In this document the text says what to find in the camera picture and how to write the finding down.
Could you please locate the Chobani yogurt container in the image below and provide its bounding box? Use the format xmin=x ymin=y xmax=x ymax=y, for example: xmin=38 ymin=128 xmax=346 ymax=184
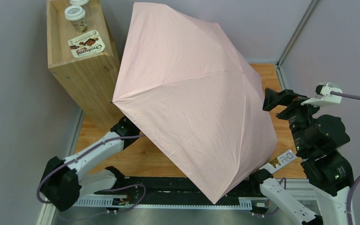
xmin=68 ymin=30 xmax=105 ymax=58

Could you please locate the wooden shelf box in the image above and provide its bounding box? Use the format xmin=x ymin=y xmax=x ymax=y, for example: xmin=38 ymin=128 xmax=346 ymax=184
xmin=46 ymin=0 xmax=123 ymax=130

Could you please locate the white slotted cable duct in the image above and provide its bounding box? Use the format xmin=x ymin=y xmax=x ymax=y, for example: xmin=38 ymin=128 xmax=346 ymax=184
xmin=73 ymin=196 xmax=253 ymax=210

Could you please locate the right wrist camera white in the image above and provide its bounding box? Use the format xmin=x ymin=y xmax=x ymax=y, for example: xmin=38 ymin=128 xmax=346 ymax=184
xmin=301 ymin=82 xmax=343 ymax=107

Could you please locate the paper cup with white lid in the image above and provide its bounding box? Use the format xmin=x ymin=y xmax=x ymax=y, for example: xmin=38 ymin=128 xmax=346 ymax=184
xmin=64 ymin=5 xmax=88 ymax=33

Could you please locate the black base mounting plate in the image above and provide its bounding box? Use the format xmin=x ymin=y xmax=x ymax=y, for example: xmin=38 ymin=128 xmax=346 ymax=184
xmin=112 ymin=177 xmax=264 ymax=205

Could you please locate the white logo label plate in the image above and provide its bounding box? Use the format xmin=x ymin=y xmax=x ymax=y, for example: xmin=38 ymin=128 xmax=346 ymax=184
xmin=259 ymin=150 xmax=297 ymax=174

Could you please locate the pink folding umbrella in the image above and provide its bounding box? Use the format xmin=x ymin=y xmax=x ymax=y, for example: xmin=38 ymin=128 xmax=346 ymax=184
xmin=112 ymin=2 xmax=278 ymax=203

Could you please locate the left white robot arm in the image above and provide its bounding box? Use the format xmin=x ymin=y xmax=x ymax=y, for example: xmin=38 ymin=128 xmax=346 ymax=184
xmin=36 ymin=116 xmax=143 ymax=212

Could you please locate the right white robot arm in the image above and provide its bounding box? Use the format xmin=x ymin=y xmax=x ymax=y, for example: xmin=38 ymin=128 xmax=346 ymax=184
xmin=249 ymin=88 xmax=354 ymax=225

